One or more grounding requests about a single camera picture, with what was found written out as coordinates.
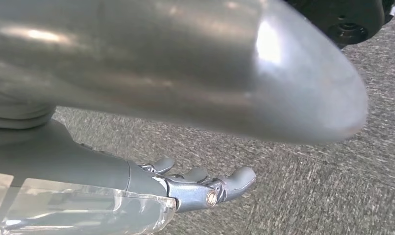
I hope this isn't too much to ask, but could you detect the black robot leg housing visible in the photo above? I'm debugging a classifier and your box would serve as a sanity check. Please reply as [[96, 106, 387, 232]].
[[283, 0, 395, 49]]

